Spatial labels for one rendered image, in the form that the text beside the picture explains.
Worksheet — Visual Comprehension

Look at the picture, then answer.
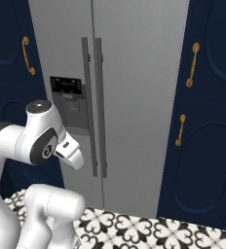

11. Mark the grey fridge door with dispenser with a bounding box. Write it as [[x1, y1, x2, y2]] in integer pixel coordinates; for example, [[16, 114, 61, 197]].
[[27, 0, 105, 210]]

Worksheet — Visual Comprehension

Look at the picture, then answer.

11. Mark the plain grey fridge door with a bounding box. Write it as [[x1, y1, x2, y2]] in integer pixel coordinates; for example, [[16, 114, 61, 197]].
[[91, 0, 191, 220]]

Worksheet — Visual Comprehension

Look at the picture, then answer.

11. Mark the gold cupboard handle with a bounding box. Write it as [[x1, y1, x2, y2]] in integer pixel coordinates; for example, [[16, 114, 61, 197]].
[[21, 35, 37, 77], [185, 42, 201, 89], [174, 113, 187, 148]]

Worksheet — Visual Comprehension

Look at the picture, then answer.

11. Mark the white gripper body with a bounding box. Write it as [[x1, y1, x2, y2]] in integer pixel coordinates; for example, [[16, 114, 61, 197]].
[[61, 148, 86, 171]]

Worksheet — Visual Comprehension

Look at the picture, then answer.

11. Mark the dark grey fridge door handle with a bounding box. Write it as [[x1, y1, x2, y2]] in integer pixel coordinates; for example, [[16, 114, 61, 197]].
[[81, 36, 99, 178], [94, 37, 108, 179]]

